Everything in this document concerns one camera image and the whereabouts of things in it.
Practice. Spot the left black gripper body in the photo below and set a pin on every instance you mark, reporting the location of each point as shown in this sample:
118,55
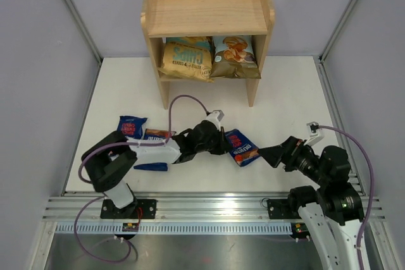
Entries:
215,145

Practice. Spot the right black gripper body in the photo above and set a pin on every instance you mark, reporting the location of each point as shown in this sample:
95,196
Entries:
301,158

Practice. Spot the blue burts bag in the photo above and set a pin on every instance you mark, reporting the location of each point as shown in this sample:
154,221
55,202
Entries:
154,135
244,151
131,126

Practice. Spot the yellow kettle chips bag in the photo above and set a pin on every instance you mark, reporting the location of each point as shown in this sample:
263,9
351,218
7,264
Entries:
188,58

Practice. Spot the light blue cassava chips bag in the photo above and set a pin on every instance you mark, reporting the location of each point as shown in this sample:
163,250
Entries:
234,58

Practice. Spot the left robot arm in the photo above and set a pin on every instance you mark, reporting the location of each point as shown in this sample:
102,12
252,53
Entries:
109,161

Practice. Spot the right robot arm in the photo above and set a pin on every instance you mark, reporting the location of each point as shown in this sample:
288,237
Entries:
333,213

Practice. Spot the wooden two-tier shelf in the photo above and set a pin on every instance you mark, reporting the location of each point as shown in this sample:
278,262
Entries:
160,19

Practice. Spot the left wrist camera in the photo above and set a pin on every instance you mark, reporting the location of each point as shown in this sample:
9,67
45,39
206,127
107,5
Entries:
215,118

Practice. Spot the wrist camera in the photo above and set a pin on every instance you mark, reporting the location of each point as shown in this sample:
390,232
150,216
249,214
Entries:
215,118
315,133

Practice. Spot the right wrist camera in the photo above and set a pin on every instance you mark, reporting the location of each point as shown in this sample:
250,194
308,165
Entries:
315,133

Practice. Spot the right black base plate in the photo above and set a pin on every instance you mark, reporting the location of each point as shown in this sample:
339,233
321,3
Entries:
280,209

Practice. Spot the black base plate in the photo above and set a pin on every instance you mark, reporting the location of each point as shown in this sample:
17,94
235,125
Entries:
280,209
141,208

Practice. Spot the aluminium mounting rail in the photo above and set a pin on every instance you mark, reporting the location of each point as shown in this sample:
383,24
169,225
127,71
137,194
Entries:
178,206

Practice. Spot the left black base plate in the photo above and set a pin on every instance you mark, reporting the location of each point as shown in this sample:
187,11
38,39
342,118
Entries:
141,208

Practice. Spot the white slotted cable duct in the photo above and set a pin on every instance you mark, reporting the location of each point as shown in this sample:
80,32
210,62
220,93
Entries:
177,228

